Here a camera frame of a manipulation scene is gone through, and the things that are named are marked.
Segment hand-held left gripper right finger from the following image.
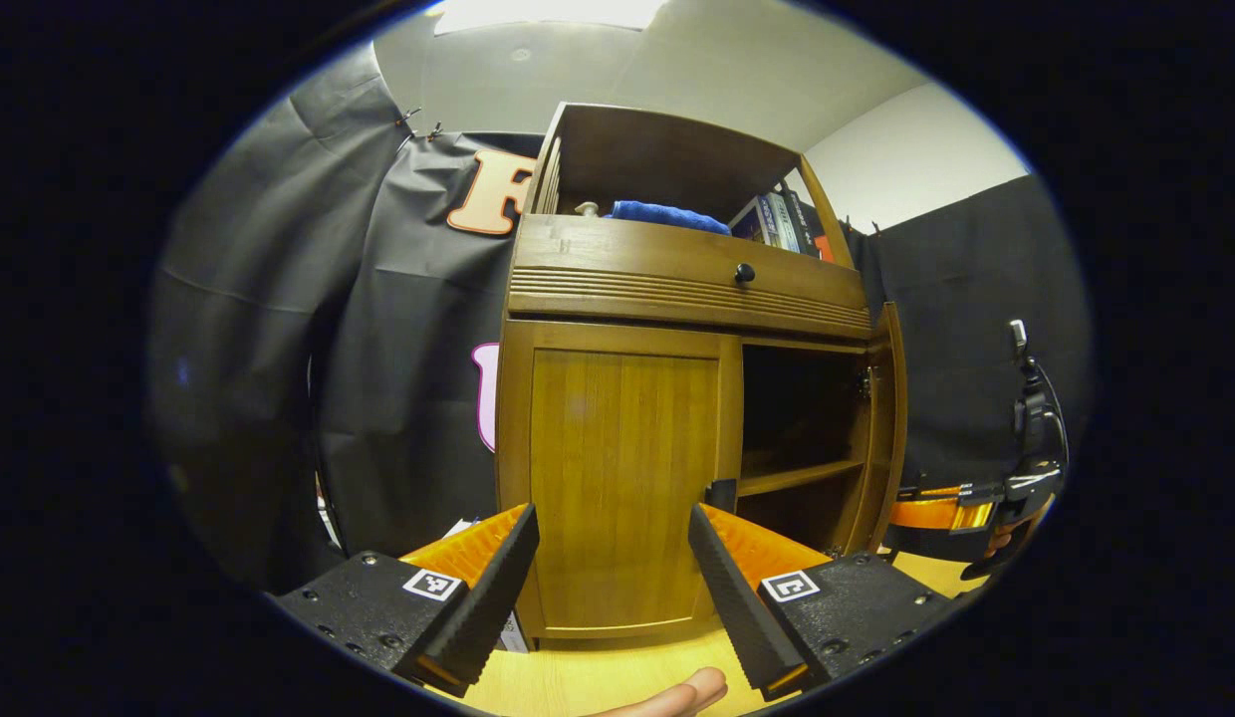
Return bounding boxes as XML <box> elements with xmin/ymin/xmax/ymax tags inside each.
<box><xmin>688</xmin><ymin>503</ymin><xmax>967</xmax><ymax>704</ymax></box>

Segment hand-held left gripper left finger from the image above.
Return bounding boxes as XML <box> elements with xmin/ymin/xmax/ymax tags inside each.
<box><xmin>269</xmin><ymin>504</ymin><xmax>540</xmax><ymax>699</ymax></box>

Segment wooden shoe cabinet door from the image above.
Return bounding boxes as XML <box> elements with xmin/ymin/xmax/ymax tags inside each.
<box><xmin>495</xmin><ymin>319</ymin><xmax>745</xmax><ymax>643</ymax></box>
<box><xmin>845</xmin><ymin>302</ymin><xmax>909</xmax><ymax>557</ymax></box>

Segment wooden double-door shoe cabinet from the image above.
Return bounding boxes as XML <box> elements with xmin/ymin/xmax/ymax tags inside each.
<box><xmin>495</xmin><ymin>102</ymin><xmax>883</xmax><ymax>653</ymax></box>

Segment white and black box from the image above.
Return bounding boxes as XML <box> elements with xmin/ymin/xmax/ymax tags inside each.
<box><xmin>443</xmin><ymin>516</ymin><xmax>531</xmax><ymax>655</ymax></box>

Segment wooden inner shelf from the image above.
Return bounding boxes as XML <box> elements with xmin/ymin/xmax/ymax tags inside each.
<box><xmin>737</xmin><ymin>458</ymin><xmax>867</xmax><ymax>499</ymax></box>

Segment wooden drawer with black knob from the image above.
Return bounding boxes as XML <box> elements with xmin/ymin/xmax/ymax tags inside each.
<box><xmin>508</xmin><ymin>212</ymin><xmax>872</xmax><ymax>342</ymax></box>

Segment grey spine book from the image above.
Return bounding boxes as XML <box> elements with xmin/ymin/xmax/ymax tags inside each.
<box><xmin>759</xmin><ymin>191</ymin><xmax>800</xmax><ymax>252</ymax></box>

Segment black backdrop cloth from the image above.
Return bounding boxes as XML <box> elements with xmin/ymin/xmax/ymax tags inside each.
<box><xmin>144</xmin><ymin>40</ymin><xmax>1095</xmax><ymax>598</ymax></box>

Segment blue and white book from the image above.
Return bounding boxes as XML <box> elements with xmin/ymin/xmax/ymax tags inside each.
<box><xmin>729</xmin><ymin>196</ymin><xmax>773</xmax><ymax>243</ymax></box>

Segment blue folded towel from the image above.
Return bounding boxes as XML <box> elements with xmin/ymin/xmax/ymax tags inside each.
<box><xmin>605</xmin><ymin>200</ymin><xmax>733</xmax><ymax>237</ymax></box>

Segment ceiling light panel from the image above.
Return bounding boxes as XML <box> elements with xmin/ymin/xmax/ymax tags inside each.
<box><xmin>433</xmin><ymin>0</ymin><xmax>668</xmax><ymax>36</ymax></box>

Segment gripper camera cable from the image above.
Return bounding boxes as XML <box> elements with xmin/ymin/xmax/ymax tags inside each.
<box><xmin>1021</xmin><ymin>358</ymin><xmax>1070</xmax><ymax>479</ymax></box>

